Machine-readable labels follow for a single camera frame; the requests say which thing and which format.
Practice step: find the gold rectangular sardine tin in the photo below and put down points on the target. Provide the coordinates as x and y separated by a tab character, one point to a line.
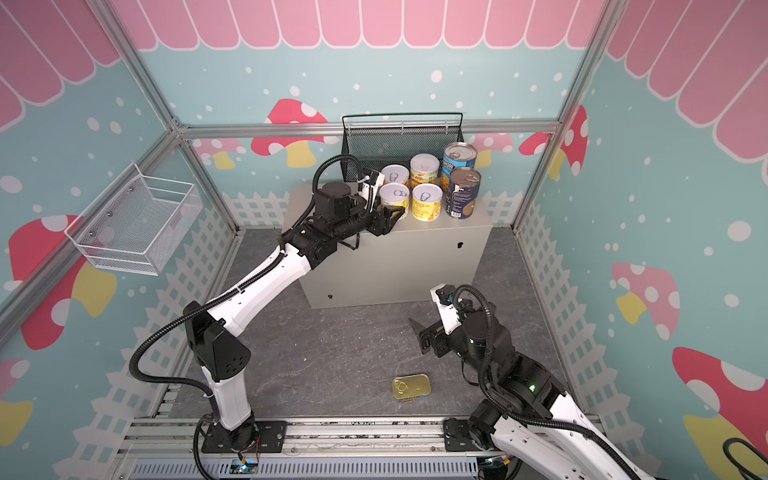
411	387

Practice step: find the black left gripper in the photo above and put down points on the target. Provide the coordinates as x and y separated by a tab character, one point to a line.
381	222

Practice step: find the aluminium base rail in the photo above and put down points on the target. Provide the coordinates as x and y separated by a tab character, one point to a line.
399	447

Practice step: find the white mesh wire basket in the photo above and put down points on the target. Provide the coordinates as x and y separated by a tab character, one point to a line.
136	225

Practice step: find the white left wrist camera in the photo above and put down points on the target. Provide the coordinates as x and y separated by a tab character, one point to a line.
369	186

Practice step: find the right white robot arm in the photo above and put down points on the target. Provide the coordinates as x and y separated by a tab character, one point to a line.
526	414

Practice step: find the blue Progresso soup can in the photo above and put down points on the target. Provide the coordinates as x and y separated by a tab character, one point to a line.
456	155

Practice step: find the yellow can white lid front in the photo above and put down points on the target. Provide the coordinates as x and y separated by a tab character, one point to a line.
426	202

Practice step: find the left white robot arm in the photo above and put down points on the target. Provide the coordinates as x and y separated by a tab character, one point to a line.
343	204

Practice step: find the yellow can white lid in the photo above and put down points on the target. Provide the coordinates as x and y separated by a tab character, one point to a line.
396	173
426	202
424	168
395	195

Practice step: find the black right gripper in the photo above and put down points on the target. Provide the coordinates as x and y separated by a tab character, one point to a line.
437	339

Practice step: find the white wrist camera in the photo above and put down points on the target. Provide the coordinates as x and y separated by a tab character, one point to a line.
442	296
369	186

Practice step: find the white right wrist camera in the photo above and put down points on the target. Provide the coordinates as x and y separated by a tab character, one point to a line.
442	296

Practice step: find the dark navy label can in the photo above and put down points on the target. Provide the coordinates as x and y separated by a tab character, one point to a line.
463	188

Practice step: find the black mesh wire basket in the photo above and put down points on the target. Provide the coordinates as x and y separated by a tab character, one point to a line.
378	140

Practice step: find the grey metal cabinet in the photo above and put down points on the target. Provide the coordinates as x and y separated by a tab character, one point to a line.
402	266

